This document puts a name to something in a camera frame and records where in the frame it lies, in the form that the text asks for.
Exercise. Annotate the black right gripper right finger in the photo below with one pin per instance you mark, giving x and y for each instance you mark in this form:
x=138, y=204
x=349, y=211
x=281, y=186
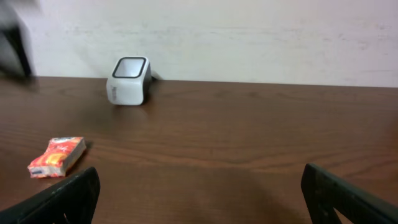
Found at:
x=326, y=194

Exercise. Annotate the white barcode scanner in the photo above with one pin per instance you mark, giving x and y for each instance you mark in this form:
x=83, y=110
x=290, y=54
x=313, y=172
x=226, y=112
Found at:
x=130, y=81

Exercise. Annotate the orange tissue pack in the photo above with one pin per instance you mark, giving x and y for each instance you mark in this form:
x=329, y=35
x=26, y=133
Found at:
x=59, y=156

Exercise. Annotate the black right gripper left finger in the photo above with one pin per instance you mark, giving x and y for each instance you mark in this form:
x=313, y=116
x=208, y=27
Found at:
x=72, y=200

